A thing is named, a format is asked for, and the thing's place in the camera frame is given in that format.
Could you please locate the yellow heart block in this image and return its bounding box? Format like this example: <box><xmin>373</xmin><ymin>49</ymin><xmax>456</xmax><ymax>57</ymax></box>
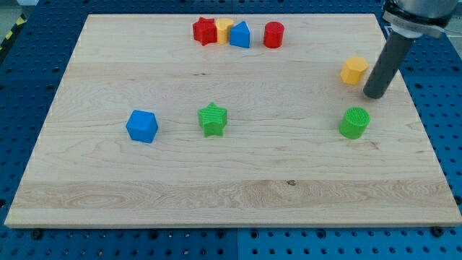
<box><xmin>215</xmin><ymin>18</ymin><xmax>234</xmax><ymax>45</ymax></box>

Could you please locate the green cylinder block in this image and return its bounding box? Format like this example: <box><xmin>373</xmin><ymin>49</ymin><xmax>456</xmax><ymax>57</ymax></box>
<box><xmin>339</xmin><ymin>107</ymin><xmax>370</xmax><ymax>139</ymax></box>

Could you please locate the red star block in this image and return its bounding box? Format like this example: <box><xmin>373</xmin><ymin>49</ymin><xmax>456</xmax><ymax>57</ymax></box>
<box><xmin>192</xmin><ymin>17</ymin><xmax>217</xmax><ymax>46</ymax></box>

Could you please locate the wooden board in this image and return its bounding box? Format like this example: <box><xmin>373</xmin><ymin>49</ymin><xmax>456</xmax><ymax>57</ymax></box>
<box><xmin>5</xmin><ymin>14</ymin><xmax>461</xmax><ymax>228</ymax></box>

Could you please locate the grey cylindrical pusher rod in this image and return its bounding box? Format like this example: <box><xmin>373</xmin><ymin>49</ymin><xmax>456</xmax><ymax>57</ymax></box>
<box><xmin>363</xmin><ymin>32</ymin><xmax>414</xmax><ymax>99</ymax></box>

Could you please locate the blue triangle block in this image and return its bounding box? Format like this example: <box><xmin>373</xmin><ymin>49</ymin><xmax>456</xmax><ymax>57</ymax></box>
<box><xmin>230</xmin><ymin>21</ymin><xmax>250</xmax><ymax>48</ymax></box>

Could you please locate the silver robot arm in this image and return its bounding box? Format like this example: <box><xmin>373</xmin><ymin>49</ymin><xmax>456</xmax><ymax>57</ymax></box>
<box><xmin>363</xmin><ymin>0</ymin><xmax>458</xmax><ymax>99</ymax></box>

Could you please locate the yellow hexagon block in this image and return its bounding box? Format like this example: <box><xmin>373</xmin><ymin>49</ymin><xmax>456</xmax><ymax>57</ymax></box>
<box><xmin>340</xmin><ymin>56</ymin><xmax>369</xmax><ymax>85</ymax></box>

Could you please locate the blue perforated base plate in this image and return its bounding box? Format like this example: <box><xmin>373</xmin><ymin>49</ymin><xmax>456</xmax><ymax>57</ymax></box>
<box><xmin>1</xmin><ymin>0</ymin><xmax>461</xmax><ymax>259</ymax></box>

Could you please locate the green star block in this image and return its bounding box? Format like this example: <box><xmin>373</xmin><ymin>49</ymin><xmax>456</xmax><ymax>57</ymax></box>
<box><xmin>198</xmin><ymin>103</ymin><xmax>227</xmax><ymax>137</ymax></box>

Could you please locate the red cylinder block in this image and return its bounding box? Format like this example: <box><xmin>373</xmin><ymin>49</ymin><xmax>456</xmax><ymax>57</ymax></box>
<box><xmin>263</xmin><ymin>21</ymin><xmax>284</xmax><ymax>48</ymax></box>

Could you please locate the blue cube block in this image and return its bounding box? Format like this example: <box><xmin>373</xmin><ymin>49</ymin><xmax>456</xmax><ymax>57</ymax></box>
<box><xmin>126</xmin><ymin>110</ymin><xmax>158</xmax><ymax>143</ymax></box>

